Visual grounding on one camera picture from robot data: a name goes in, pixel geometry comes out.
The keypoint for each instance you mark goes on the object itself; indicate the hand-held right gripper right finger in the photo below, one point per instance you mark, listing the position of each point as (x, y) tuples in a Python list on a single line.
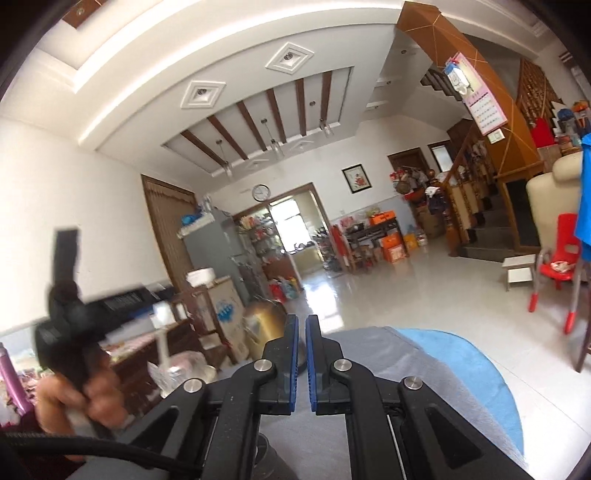
[(313, 364)]

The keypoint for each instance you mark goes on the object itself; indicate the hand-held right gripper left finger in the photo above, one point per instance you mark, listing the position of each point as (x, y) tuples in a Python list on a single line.
[(292, 364)]

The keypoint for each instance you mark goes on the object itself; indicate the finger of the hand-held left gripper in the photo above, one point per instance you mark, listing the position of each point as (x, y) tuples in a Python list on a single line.
[(66, 254), (124, 304)]

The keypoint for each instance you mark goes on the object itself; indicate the person's left hand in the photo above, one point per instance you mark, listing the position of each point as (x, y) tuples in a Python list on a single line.
[(105, 398)]

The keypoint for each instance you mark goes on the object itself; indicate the gold electric kettle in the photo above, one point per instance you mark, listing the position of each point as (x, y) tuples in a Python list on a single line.
[(259, 328)]

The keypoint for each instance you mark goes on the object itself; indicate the dark wooden sideboard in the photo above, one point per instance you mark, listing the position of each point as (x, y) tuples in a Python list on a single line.
[(138, 364)]

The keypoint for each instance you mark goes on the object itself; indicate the grey tablecloth round table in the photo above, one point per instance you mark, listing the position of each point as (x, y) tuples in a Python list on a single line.
[(374, 353)]

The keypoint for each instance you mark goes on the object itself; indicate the purple bottle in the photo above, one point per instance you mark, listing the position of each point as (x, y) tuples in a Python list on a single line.
[(11, 376)]

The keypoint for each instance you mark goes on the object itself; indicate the white chest freezer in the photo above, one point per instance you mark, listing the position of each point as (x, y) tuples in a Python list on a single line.
[(224, 318)]

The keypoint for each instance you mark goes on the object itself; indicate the brown wooden door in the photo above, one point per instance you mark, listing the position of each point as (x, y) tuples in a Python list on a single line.
[(166, 230)]

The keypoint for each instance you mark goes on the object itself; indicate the plastic-covered bowl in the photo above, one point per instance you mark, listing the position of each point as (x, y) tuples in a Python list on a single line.
[(184, 369)]

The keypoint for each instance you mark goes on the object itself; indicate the grey refrigerator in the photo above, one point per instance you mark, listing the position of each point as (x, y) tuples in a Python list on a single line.
[(214, 251)]

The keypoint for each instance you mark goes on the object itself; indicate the blue items on refrigerator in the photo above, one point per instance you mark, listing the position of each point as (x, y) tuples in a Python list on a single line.
[(191, 220)]

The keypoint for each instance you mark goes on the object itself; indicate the kitchen storage shelf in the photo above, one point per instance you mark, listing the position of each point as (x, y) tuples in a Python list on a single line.
[(258, 242)]

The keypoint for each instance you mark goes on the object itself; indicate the small wooden table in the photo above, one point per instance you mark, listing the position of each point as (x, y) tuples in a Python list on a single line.
[(369, 237)]

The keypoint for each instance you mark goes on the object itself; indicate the orange gift box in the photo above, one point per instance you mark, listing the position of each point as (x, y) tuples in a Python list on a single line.
[(394, 248)]

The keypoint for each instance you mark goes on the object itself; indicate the blue round table mat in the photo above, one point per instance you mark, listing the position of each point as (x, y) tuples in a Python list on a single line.
[(475, 369)]

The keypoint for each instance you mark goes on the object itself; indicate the flat orange box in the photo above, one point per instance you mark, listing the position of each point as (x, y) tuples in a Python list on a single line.
[(383, 218)]

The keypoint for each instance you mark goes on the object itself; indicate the clear water jug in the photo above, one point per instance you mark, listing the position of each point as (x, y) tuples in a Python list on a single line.
[(421, 237)]

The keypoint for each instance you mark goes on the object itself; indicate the glass pendant lamp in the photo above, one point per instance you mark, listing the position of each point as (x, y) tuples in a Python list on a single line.
[(275, 148), (227, 170), (327, 127)]

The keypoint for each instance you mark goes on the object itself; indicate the white step stool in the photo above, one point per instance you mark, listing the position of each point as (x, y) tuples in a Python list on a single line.
[(519, 272)]

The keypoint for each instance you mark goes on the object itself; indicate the wooden staircase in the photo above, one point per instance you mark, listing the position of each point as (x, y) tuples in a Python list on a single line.
[(489, 221)]

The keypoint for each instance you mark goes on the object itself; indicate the red plastic chair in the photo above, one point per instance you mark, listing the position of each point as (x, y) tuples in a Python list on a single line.
[(559, 270)]

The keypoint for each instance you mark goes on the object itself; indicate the dark wooden chair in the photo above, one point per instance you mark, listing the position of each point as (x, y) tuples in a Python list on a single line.
[(584, 344)]

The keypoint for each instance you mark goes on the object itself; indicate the cream armchair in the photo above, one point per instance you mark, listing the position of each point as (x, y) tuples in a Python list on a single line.
[(554, 198)]

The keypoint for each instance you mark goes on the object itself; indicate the round wall clock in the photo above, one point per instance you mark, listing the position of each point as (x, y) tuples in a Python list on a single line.
[(261, 192)]

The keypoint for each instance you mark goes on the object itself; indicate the framed wall picture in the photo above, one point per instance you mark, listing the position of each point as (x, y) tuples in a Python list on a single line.
[(356, 179)]

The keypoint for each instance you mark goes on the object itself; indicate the wall light switch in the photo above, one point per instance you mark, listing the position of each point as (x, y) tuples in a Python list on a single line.
[(496, 136)]

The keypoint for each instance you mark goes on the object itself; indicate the pink wall calendar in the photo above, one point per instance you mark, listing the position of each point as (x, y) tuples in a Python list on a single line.
[(482, 108)]

